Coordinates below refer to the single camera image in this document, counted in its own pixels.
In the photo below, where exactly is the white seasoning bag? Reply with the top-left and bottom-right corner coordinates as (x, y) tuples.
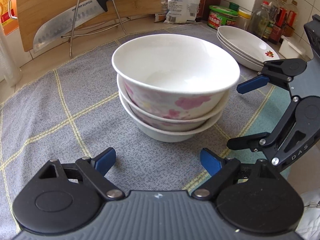
(164, 0), (201, 24)

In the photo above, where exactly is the yellow lid spice jar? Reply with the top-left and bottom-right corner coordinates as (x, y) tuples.
(235, 8), (252, 30)

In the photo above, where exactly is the white bowl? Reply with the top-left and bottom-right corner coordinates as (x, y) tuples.
(119, 91), (230, 143)
(112, 34), (240, 120)
(117, 75), (230, 132)

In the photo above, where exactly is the green lid sauce jar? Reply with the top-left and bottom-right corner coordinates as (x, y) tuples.
(207, 5), (238, 29)

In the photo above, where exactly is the small white container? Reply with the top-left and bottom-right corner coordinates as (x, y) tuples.
(279, 35), (305, 59)

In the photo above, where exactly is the wire board rack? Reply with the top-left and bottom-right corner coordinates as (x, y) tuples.
(61, 0), (132, 58)

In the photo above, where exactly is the bamboo cutting board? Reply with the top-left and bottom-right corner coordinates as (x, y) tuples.
(15, 0), (163, 53)

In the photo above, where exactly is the white sleeved forearm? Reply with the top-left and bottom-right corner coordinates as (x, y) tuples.
(296, 189), (320, 240)

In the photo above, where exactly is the clear oil bottle red cap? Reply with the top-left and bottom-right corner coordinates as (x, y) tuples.
(248, 1), (270, 38)

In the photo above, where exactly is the orange cooking wine bottle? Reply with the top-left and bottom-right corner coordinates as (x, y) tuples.
(1, 0), (18, 35)

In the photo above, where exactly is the tall cling film roll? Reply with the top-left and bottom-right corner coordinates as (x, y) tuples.
(1, 27), (22, 87)

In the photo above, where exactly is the kitchen knife black handle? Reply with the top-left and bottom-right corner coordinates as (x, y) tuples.
(33, 0), (114, 52)

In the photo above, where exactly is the large white plate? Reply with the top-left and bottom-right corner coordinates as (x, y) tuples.
(217, 25), (280, 64)

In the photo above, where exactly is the grey blue checked cloth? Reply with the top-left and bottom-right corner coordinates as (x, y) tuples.
(1, 34), (290, 239)

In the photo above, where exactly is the sauce bottle group red label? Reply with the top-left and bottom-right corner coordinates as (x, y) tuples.
(263, 0), (298, 44)

